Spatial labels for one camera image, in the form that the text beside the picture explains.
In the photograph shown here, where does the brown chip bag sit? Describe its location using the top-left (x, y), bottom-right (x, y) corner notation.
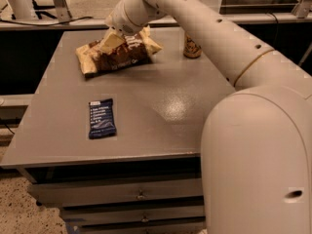
top-left (75, 27), bottom-right (162, 77)

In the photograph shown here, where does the grey drawer cabinet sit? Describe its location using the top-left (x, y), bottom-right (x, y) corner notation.
top-left (2, 27), bottom-right (233, 234)

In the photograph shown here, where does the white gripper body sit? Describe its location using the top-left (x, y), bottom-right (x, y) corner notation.
top-left (105, 0), bottom-right (143, 35)

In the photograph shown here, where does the grey metal post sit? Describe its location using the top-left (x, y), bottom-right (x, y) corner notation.
top-left (53, 0), bottom-right (71, 22)

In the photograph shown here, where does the middle drawer knob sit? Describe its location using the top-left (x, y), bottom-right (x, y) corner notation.
top-left (141, 214), bottom-right (150, 223)

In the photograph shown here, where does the black cable on rail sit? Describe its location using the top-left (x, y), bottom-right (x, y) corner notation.
top-left (0, 16), bottom-right (95, 27)

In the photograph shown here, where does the top drawer knob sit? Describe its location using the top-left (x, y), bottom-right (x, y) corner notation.
top-left (136, 189), bottom-right (146, 201)

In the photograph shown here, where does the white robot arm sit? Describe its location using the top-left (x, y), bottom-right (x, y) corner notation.
top-left (105, 0), bottom-right (312, 234)

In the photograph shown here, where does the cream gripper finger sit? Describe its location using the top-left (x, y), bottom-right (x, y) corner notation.
top-left (99, 28), bottom-right (125, 54)

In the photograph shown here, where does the white pipe top left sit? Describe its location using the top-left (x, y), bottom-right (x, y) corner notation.
top-left (6, 0), bottom-right (38, 20)

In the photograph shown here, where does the blue snack bar wrapper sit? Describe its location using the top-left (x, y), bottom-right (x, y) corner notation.
top-left (89, 98), bottom-right (117, 139)

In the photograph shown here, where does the drawer knob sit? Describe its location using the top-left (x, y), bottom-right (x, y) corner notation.
top-left (136, 189), bottom-right (146, 201)
top-left (141, 214), bottom-right (150, 223)

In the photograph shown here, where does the orange soda can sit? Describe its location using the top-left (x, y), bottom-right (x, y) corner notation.
top-left (183, 33), bottom-right (202, 59)

